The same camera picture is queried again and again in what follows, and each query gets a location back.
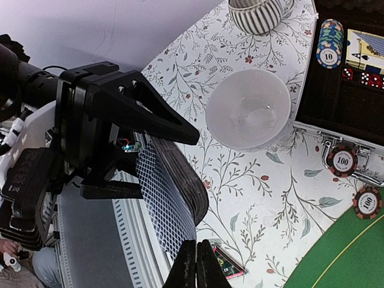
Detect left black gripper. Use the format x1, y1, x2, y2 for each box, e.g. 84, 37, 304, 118
55, 61, 200, 200

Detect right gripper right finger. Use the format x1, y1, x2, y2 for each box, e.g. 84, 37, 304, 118
196, 239, 230, 288

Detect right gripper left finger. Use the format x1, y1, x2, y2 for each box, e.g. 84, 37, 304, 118
163, 240, 196, 288

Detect black red 100 chip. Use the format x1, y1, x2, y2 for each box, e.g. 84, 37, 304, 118
353, 186, 383, 220

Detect red black triangle card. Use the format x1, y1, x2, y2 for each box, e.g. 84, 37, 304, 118
211, 244, 247, 280

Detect floral tablecloth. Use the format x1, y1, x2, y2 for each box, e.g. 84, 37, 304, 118
144, 1, 362, 287

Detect white ceramic bowl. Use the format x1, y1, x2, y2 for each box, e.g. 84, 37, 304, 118
205, 69, 292, 152

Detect round green poker mat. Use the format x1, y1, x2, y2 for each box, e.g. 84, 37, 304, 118
284, 208, 383, 287

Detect striped ceramic mug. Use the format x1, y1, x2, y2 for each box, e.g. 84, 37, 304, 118
228, 0, 295, 35

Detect left poker chip stack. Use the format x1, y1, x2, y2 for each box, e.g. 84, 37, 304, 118
316, 19, 344, 69

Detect red and black dice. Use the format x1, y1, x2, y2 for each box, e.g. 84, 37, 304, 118
341, 67, 383, 90

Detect boxed playing card deck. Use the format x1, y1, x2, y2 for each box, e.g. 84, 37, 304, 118
345, 29, 383, 75

